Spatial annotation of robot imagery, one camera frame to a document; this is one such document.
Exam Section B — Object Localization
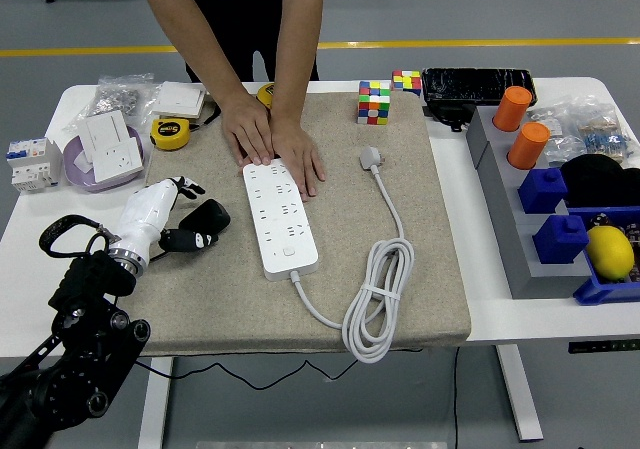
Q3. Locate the person's right hand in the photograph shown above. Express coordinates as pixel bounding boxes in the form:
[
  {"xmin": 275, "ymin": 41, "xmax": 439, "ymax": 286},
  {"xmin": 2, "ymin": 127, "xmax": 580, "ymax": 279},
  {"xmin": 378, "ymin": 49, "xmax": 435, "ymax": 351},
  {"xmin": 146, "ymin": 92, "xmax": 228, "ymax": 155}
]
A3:
[{"xmin": 219, "ymin": 91, "xmax": 276, "ymax": 166}]

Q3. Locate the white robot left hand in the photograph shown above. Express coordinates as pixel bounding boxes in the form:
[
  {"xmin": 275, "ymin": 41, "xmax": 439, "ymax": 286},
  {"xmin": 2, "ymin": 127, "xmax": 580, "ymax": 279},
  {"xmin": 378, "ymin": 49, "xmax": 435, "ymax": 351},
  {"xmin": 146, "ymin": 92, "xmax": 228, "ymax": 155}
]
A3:
[{"xmin": 110, "ymin": 176, "xmax": 221, "ymax": 266}]

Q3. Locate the person's left hand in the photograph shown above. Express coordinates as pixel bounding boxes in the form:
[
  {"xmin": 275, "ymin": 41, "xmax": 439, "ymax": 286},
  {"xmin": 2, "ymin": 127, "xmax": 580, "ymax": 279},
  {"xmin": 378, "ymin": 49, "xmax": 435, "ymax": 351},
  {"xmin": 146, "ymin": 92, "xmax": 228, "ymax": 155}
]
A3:
[{"xmin": 269, "ymin": 116, "xmax": 326, "ymax": 203}]

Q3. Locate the black plug adapter with cord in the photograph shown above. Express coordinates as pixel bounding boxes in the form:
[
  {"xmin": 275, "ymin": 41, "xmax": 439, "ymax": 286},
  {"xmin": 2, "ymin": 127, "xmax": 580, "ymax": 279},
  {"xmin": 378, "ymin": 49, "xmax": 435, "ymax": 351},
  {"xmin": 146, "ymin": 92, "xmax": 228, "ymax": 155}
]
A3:
[{"xmin": 149, "ymin": 198, "xmax": 232, "ymax": 263}]

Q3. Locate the white power strip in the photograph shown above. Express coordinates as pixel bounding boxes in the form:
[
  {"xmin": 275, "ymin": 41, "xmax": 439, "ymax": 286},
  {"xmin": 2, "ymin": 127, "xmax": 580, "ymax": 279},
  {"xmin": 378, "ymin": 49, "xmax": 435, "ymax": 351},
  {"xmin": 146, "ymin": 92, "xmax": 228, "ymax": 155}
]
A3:
[{"xmin": 242, "ymin": 157, "xmax": 320, "ymax": 283}]

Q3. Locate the purple bowl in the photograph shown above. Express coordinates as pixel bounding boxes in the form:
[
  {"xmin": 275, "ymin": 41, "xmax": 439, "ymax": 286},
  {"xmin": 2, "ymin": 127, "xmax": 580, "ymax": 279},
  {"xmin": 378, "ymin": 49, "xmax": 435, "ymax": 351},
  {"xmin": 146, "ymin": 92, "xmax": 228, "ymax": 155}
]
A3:
[{"xmin": 62, "ymin": 124, "xmax": 149, "ymax": 194}]

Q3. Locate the large colourful puzzle cube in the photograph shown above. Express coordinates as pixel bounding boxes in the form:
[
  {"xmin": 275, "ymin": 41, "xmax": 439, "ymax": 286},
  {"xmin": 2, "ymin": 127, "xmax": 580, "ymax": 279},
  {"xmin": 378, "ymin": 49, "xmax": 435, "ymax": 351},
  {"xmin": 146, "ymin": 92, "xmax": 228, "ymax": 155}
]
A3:
[{"xmin": 356, "ymin": 79, "xmax": 392, "ymax": 126}]

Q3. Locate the grey-brown mat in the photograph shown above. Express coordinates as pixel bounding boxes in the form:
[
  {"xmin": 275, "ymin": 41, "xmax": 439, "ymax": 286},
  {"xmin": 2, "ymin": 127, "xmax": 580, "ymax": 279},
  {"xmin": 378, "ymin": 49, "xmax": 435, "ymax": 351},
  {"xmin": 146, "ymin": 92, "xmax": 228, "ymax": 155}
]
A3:
[{"xmin": 127, "ymin": 88, "xmax": 474, "ymax": 358}]

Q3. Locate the person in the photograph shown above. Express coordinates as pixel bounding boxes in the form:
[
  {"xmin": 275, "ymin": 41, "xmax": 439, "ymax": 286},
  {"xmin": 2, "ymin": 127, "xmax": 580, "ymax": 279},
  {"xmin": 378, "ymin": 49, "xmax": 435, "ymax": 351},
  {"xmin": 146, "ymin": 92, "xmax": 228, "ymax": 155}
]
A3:
[{"xmin": 177, "ymin": 0, "xmax": 321, "ymax": 83}]

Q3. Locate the clear bag of screws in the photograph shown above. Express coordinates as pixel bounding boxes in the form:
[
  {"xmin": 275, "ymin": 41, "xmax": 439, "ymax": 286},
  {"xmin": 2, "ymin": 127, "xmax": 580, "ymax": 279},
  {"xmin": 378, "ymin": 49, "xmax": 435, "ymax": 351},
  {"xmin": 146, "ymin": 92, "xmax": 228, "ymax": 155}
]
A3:
[{"xmin": 62, "ymin": 72, "xmax": 157, "ymax": 133}]

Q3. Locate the white circuit breaker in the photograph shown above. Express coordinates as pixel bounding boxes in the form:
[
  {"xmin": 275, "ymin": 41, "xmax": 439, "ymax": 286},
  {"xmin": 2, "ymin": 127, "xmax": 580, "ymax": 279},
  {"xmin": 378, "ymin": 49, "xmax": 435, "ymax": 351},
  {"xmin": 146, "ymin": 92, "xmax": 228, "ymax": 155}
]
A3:
[{"xmin": 5, "ymin": 137, "xmax": 64, "ymax": 194}]

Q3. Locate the small colourful puzzle cube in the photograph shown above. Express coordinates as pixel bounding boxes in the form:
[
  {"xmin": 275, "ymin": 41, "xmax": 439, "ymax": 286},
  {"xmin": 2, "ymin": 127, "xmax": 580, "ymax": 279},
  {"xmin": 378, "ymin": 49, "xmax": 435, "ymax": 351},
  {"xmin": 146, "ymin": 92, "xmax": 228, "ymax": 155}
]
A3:
[{"xmin": 391, "ymin": 69, "xmax": 423, "ymax": 98}]

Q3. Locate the black device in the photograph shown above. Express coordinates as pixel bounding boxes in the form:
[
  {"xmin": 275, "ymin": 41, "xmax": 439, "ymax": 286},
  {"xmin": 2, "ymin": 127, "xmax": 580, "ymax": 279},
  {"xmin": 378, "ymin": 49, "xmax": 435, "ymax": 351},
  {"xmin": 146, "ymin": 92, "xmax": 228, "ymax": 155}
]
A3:
[{"xmin": 424, "ymin": 101, "xmax": 479, "ymax": 133}]

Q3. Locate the white table leg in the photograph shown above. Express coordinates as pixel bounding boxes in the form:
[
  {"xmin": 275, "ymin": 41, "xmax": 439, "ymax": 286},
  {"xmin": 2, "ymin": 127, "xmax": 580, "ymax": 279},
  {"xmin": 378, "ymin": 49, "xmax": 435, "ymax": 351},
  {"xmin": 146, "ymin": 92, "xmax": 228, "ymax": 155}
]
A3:
[
  {"xmin": 137, "ymin": 356, "xmax": 175, "ymax": 449},
  {"xmin": 494, "ymin": 343, "xmax": 545, "ymax": 443}
]

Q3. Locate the black wrapped tray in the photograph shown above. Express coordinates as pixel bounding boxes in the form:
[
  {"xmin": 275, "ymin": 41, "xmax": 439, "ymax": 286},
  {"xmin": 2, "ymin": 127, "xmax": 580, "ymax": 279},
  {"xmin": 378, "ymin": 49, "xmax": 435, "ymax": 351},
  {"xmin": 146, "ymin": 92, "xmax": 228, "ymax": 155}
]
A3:
[{"xmin": 421, "ymin": 67, "xmax": 539, "ymax": 108}]

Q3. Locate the orange cylinder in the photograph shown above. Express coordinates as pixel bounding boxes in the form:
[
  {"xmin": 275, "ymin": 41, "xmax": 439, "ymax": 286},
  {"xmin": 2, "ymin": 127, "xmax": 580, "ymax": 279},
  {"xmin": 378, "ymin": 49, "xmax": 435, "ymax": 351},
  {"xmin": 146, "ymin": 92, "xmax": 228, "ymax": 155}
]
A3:
[
  {"xmin": 507, "ymin": 121, "xmax": 551, "ymax": 171},
  {"xmin": 492, "ymin": 85, "xmax": 534, "ymax": 133}
]

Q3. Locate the grey block holder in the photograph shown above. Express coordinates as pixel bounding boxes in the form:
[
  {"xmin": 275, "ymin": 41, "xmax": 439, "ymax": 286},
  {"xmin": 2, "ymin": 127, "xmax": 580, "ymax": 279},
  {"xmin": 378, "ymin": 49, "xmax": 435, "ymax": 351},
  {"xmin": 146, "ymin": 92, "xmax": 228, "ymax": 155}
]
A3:
[{"xmin": 465, "ymin": 104, "xmax": 594, "ymax": 300}]

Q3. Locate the blue block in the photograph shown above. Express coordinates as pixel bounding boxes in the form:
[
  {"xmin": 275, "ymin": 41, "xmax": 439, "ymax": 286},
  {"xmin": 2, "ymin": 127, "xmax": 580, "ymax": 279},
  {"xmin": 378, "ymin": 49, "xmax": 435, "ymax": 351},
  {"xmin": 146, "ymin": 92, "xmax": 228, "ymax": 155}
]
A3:
[
  {"xmin": 532, "ymin": 213, "xmax": 590, "ymax": 266},
  {"xmin": 517, "ymin": 167, "xmax": 569, "ymax": 215}
]

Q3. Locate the clear bag of small parts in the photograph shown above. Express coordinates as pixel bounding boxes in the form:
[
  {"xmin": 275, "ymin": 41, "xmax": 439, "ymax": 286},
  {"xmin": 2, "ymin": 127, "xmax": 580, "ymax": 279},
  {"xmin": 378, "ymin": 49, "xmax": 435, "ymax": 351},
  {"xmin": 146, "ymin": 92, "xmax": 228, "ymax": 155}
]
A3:
[{"xmin": 527, "ymin": 106, "xmax": 586, "ymax": 168}]

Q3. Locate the black cloth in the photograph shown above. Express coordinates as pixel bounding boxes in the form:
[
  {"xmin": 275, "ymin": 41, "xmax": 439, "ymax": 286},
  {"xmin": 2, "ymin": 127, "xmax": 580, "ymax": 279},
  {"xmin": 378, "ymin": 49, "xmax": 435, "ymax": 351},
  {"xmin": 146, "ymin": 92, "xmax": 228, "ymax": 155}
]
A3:
[{"xmin": 559, "ymin": 153, "xmax": 640, "ymax": 209}]

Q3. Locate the clear bag of resistors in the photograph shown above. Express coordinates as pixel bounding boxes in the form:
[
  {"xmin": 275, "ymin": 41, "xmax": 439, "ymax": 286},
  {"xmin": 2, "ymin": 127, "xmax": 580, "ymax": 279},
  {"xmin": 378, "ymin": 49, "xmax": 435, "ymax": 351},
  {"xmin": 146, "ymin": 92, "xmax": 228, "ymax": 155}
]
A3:
[{"xmin": 569, "ymin": 99, "xmax": 640, "ymax": 166}]

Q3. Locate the yellow lemon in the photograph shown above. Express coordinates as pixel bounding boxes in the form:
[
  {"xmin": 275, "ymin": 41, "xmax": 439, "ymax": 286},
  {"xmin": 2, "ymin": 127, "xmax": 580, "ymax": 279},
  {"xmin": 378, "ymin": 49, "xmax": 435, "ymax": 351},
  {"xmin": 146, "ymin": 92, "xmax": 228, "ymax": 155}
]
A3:
[{"xmin": 584, "ymin": 225, "xmax": 636, "ymax": 283}]

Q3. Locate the blue plastic bin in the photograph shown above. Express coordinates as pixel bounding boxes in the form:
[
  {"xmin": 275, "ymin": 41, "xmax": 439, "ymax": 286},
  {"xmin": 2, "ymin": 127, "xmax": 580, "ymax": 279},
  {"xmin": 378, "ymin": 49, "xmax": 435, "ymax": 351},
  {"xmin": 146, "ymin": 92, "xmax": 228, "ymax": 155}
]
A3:
[{"xmin": 564, "ymin": 203, "xmax": 640, "ymax": 306}]

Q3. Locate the black table control panel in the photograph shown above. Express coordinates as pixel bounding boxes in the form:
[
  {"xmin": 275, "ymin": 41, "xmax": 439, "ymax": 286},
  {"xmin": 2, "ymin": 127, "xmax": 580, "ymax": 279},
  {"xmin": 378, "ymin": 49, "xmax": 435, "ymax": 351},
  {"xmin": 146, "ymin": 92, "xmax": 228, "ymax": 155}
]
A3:
[{"xmin": 567, "ymin": 340, "xmax": 640, "ymax": 355}]

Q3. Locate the white wall socket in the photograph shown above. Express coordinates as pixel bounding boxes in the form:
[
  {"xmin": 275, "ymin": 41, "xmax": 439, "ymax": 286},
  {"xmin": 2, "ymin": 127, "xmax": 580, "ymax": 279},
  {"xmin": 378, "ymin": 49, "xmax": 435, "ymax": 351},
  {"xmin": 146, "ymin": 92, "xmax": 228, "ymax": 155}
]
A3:
[{"xmin": 91, "ymin": 137, "xmax": 146, "ymax": 184}]

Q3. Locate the white switch panel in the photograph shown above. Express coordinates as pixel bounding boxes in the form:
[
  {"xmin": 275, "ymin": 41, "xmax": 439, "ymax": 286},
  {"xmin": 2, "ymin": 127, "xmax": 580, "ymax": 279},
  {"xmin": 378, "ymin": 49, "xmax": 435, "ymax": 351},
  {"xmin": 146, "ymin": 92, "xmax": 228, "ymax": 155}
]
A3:
[{"xmin": 150, "ymin": 81, "xmax": 207, "ymax": 120}]

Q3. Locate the white power cord with plug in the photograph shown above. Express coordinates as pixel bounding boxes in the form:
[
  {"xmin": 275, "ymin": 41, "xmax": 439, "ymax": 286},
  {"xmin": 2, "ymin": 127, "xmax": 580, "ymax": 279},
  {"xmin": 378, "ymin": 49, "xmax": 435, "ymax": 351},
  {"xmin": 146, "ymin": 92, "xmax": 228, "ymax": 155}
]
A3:
[{"xmin": 289, "ymin": 144, "xmax": 416, "ymax": 365}]

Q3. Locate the yellow tape measure with strap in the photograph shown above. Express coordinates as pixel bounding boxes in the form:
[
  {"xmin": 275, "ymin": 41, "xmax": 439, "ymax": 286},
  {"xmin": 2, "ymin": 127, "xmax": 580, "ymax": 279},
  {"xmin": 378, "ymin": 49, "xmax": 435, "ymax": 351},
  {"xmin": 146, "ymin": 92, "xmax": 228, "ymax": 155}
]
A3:
[{"xmin": 149, "ymin": 102, "xmax": 222, "ymax": 151}]

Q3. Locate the white switch plate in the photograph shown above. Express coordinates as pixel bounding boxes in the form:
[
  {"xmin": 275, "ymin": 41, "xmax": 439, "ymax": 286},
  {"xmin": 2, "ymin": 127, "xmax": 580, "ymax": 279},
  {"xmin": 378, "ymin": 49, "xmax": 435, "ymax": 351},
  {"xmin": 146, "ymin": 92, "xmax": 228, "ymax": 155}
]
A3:
[{"xmin": 74, "ymin": 109, "xmax": 132, "ymax": 165}]

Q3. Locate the black cable under table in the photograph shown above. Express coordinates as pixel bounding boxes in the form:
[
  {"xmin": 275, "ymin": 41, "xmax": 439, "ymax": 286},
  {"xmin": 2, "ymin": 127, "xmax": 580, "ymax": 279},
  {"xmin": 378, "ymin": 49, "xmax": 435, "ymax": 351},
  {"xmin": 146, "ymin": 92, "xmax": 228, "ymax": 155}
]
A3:
[{"xmin": 133, "ymin": 358, "xmax": 360, "ymax": 391}]

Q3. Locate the black hanging cable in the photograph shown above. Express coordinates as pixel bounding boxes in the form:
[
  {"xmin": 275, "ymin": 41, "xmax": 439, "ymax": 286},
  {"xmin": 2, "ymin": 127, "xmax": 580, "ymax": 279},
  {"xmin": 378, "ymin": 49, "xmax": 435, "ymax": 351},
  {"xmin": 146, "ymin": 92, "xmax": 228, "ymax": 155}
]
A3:
[{"xmin": 452, "ymin": 346, "xmax": 461, "ymax": 449}]

